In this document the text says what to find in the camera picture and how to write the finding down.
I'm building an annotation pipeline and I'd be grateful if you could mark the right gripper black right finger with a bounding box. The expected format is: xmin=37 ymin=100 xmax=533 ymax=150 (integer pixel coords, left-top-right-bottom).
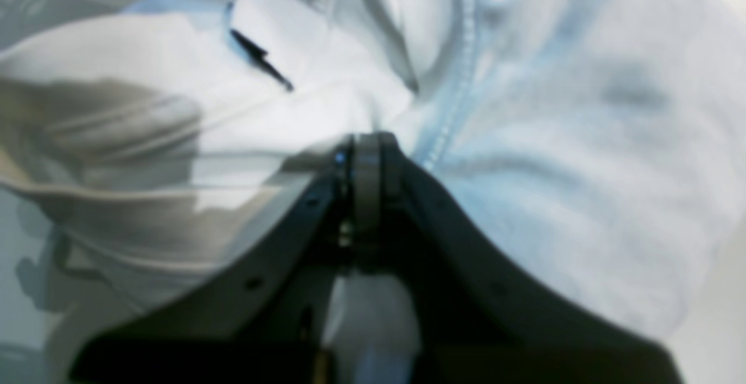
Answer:
xmin=375 ymin=132 xmax=682 ymax=383

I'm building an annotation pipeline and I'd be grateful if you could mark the white t-shirt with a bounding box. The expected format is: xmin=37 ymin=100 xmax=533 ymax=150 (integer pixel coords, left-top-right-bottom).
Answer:
xmin=0 ymin=0 xmax=746 ymax=384

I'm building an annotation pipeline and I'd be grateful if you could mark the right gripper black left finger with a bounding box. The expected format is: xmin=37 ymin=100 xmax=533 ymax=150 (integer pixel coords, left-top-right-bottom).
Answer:
xmin=70 ymin=134 xmax=374 ymax=383

